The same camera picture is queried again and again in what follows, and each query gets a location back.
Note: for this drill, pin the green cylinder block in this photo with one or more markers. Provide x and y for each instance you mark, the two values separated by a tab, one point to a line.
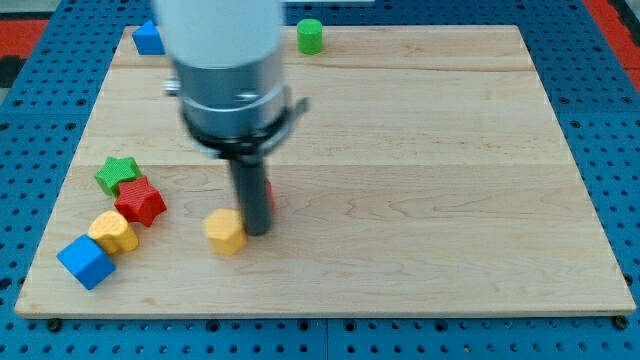
309	36

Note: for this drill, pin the wooden board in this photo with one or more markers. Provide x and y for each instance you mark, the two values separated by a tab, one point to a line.
429	179

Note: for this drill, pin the yellow hexagon block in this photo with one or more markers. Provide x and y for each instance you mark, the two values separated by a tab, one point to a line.
225	231

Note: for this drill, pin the red star block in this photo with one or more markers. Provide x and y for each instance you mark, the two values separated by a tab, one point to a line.
139	201

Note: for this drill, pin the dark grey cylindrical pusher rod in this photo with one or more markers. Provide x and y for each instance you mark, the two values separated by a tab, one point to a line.
249	181

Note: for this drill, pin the blue pentagon block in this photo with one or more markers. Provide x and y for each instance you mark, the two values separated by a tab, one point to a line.
147	40

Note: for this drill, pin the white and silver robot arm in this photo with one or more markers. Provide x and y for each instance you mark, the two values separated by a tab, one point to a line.
228	58

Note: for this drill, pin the blue cube block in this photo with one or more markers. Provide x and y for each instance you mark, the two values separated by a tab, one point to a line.
86	261

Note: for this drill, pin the yellow heart block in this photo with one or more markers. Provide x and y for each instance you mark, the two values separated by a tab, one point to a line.
113	233

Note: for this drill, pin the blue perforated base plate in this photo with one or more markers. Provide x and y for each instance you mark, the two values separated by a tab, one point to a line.
51	99

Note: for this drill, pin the red cylinder block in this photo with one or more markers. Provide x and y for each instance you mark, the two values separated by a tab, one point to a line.
270	196

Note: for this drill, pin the green star block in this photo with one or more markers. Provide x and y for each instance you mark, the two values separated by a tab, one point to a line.
115	171

